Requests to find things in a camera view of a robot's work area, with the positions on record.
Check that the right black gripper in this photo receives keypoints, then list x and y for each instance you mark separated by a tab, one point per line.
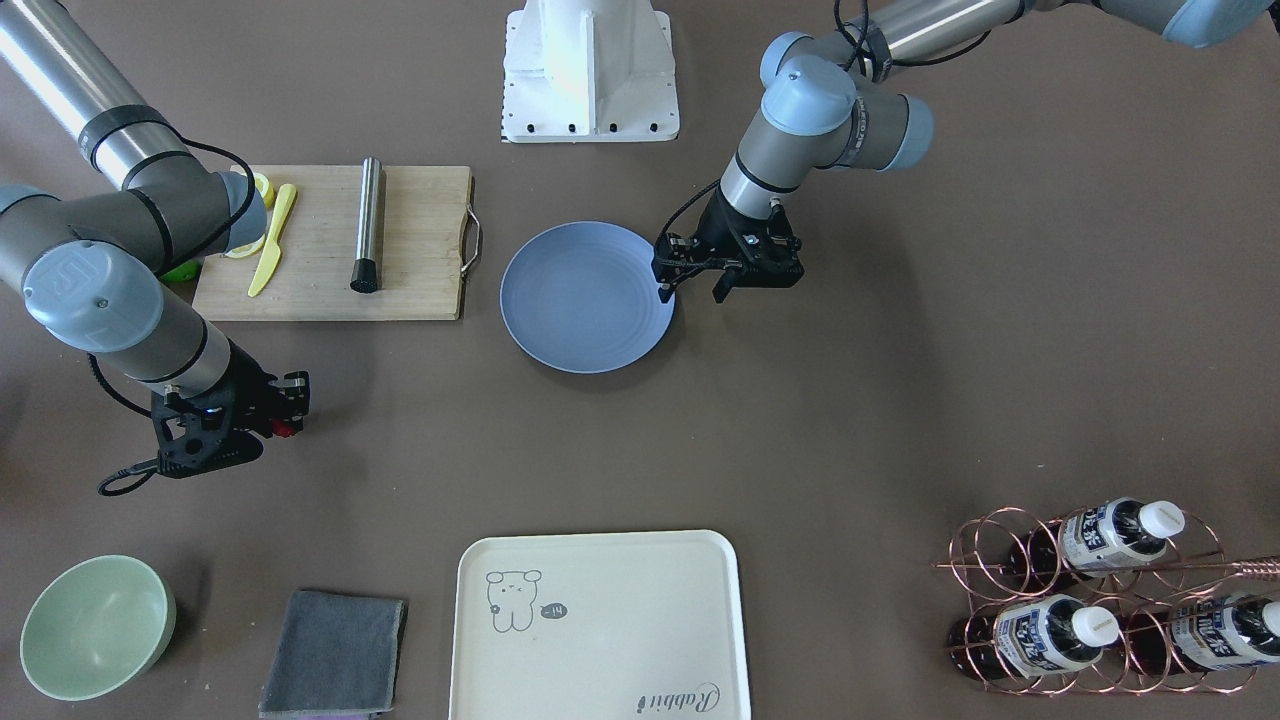
246	384

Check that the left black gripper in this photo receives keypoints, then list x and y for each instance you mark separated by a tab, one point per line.
719	233

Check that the red strawberry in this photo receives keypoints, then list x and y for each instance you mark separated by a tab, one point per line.
283	428

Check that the blue round plate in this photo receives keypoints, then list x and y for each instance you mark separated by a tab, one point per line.
581	298

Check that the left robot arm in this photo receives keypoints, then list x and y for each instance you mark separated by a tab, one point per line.
823	107

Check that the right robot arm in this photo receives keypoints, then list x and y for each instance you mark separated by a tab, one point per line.
90	270

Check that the green lime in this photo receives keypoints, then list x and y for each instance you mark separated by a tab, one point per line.
183	273

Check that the yellow plastic knife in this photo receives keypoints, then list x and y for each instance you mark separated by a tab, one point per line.
271	252

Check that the light green bowl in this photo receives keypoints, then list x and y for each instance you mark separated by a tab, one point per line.
95	628

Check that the steel muddler black tip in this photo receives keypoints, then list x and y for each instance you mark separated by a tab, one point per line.
365	276

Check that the grey folded cloth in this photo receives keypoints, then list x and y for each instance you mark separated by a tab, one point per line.
337	656

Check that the wooden cutting board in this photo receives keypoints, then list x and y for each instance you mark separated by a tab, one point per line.
420	247

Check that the cream rabbit tray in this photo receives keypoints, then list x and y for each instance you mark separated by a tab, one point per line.
639	625

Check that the tea bottle back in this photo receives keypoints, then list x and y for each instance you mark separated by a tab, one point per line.
1090	543
1227	633

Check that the tea bottle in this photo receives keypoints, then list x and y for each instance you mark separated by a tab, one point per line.
1054	636
1090	543
1227	633

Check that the tea bottle front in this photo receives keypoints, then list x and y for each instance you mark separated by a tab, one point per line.
1054	636

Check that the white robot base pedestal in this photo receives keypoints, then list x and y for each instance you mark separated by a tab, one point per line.
589	71

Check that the copper wire bottle rack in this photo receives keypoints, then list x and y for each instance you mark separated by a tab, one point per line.
1195	568

